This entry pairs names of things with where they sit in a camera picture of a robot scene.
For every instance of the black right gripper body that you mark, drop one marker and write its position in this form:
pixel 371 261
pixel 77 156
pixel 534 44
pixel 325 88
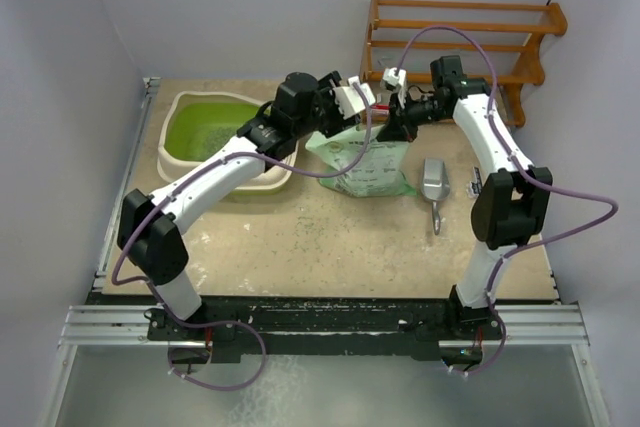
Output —
pixel 414 113

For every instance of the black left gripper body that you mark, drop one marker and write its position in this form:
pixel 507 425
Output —
pixel 327 116

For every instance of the green cat litter bag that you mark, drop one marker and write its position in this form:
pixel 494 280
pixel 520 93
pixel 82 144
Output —
pixel 378 173

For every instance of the silver metal scoop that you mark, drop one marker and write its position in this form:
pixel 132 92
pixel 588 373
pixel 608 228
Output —
pixel 435 188

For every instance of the black white bag sealing strip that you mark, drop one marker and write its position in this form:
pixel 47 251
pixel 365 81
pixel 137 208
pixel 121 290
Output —
pixel 474 187

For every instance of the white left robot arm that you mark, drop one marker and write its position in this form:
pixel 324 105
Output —
pixel 152 226

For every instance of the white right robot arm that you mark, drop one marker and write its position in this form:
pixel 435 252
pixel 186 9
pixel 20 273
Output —
pixel 513 201

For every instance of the red white small box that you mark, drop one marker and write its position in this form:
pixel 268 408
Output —
pixel 380 110

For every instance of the green litter pellets pile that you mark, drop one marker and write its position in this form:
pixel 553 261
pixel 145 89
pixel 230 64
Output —
pixel 207 141

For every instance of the beige green litter box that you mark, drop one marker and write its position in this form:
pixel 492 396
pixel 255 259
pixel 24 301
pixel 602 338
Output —
pixel 197 126

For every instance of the wooden shelf rack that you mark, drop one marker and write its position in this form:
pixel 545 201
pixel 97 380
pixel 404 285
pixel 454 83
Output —
pixel 527 68

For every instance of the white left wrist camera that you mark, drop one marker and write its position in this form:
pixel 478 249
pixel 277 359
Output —
pixel 353 98

